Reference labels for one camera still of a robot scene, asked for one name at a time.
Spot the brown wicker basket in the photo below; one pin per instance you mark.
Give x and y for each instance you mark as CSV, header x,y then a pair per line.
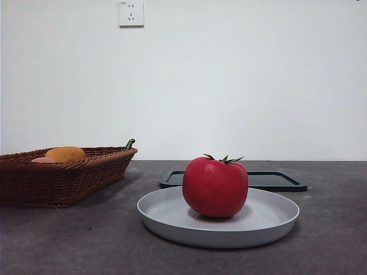
x,y
57,183

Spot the red tomato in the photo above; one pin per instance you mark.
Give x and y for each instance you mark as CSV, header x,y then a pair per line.
x,y
215,189

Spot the orange-yellow potato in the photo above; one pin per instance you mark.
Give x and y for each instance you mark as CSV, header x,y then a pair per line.
x,y
66,154

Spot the pale grey round plate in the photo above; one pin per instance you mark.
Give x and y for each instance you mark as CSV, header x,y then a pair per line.
x,y
177,226

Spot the dark rectangular tray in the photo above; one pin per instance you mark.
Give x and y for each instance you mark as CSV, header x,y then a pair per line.
x,y
272,182

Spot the pink sweet potato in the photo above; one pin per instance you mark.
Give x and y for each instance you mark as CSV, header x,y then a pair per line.
x,y
43,160

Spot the white wall socket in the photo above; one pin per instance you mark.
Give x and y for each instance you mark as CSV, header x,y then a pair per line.
x,y
132,14

